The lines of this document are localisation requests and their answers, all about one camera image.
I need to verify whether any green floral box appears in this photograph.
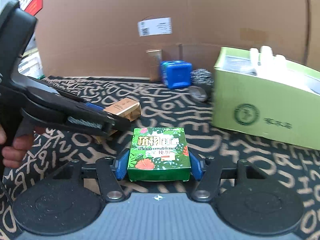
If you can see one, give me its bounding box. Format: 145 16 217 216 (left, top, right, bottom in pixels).
127 127 191 181

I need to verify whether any black tape roll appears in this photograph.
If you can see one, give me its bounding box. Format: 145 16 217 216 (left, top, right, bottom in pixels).
188 86 208 102

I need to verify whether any blue plastic cube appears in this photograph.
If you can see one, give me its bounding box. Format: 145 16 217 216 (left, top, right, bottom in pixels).
161 60 193 89

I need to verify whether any steel wool scrubber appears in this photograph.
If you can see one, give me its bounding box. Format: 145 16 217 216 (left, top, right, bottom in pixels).
191 68 214 86

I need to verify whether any white pink work glove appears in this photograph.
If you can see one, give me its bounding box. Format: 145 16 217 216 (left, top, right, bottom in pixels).
249 46 287 67

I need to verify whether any person left hand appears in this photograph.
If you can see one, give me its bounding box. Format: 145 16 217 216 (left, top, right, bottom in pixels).
1 132 34 168

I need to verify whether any brown gold box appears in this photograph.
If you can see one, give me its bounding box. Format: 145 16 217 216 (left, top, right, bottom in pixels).
103 98 142 122

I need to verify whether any large brown cardboard box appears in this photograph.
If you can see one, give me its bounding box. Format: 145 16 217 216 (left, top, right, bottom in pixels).
35 0 319 77

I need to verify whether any small tan upright box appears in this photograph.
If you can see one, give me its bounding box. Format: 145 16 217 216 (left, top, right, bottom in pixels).
146 49 162 82

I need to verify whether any green cardboard storage box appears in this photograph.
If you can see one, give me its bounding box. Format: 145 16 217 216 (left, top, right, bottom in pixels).
212 47 319 150

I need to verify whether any white shipping label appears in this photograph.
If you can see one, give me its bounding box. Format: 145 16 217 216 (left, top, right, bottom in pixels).
138 17 172 37

